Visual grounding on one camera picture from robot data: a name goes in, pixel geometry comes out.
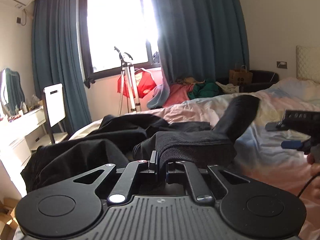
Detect teal curtain left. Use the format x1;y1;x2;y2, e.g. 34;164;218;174
31;0;91;134

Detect teal curtain right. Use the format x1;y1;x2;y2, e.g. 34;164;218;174
146;0;250;86

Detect quilted headboard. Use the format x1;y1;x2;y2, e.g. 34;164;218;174
296;46;320;83

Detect black bedside armchair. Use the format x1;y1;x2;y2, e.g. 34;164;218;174
215;70;279;94

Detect wall socket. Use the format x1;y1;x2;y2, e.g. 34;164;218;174
277;61;287;69

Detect red garment on hanger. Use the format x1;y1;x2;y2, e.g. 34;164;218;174
117;68;156;99

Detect pastel bed duvet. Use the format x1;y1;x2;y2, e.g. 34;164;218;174
68;76;320;240

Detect teal curtain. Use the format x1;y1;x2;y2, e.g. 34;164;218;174
146;0;250;86
31;0;91;134

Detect brown paper bag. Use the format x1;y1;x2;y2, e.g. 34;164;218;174
229;65;253;86

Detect silver tripod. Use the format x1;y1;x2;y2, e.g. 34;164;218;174
114;46;142;116

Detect white dresser desk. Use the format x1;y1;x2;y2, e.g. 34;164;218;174
1;107;46;199

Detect pile of colourful clothes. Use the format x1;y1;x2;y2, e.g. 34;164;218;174
147;77;240;109

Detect black pants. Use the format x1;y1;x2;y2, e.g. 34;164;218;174
21;95;260;192

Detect window frame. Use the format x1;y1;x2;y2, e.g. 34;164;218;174
78;0;160;83

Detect wavy mirror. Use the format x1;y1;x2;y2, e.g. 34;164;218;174
1;68;25;116

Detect open cardboard box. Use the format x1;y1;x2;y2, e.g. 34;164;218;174
0;198;18;240

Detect black white chair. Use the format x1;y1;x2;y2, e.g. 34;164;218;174
42;83;68;145

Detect cosmetics clutter on desk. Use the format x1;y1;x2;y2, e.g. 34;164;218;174
1;95;44;122

